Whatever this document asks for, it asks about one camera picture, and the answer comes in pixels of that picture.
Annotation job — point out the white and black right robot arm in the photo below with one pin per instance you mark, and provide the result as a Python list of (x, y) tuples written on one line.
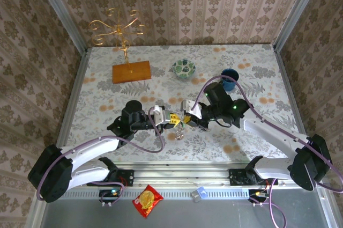
[(273, 134)]

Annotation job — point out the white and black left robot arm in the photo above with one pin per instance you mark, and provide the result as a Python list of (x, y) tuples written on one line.
[(88, 148)]

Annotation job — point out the dark blue mug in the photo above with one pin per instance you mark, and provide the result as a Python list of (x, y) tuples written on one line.
[(229, 84)]

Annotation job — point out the floral patterned table cover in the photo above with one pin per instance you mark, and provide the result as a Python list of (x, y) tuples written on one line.
[(166, 88)]

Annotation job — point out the gold hook stand wooden base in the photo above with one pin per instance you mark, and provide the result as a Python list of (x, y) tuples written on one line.
[(131, 73)]

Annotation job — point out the green leaf pattern bowl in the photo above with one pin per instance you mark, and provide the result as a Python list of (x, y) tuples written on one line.
[(184, 69)]

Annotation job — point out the small grey blue packet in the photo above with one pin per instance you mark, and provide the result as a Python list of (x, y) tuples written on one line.
[(198, 194)]

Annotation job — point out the small black control board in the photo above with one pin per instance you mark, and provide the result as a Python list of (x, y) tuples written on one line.
[(258, 194), (111, 194)]

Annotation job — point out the red snack packet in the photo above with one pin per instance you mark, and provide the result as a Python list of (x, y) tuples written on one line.
[(147, 199)]

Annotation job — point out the aluminium mounting rail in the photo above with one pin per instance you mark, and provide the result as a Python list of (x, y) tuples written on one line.
[(182, 177)]

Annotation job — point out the aluminium frame side rail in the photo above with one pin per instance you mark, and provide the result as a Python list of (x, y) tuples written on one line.
[(290, 91), (73, 91)]

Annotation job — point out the aluminium frame post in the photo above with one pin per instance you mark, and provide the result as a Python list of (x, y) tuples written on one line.
[(296, 10), (61, 10)]

